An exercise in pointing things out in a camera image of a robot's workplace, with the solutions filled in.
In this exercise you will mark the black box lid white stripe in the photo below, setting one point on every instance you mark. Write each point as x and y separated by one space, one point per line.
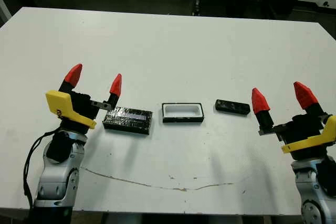
128 121

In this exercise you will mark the small black camera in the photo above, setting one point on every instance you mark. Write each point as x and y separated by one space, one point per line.
232 106

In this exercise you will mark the black box base white insert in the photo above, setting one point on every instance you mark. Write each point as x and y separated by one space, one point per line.
183 111

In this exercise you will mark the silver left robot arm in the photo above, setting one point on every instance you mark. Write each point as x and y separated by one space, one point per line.
57 179

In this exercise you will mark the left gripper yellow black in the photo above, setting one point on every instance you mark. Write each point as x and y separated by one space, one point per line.
65 106

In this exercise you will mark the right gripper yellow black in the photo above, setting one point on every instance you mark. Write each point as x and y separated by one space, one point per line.
309 140

